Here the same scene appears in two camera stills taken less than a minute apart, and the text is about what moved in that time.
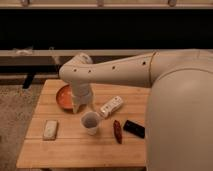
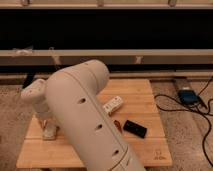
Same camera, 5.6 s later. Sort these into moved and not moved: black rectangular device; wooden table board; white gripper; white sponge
Moved: white gripper
Not moved: black rectangular device; white sponge; wooden table board
